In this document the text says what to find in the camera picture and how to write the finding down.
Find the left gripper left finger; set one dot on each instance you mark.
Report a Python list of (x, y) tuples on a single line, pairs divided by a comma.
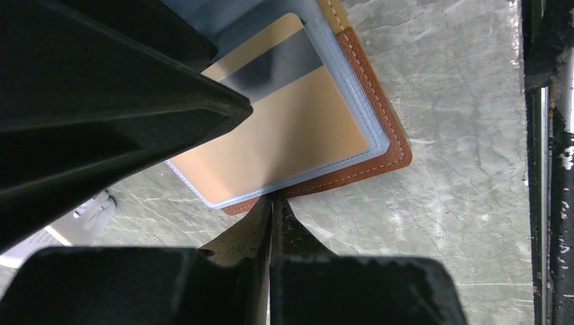
[(223, 282)]

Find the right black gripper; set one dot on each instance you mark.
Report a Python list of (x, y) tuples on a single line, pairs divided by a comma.
[(93, 92)]

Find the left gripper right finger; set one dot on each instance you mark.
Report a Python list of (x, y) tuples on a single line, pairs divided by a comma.
[(312, 285)]

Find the gold credit card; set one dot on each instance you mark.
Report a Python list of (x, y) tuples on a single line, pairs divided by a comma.
[(300, 121)]

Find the brown leather card holder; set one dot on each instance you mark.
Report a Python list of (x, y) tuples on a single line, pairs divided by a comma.
[(228, 24)]

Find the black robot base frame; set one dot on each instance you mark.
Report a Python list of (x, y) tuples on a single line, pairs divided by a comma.
[(548, 76)]

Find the white plastic basket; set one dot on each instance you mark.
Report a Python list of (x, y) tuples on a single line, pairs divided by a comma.
[(81, 227)]

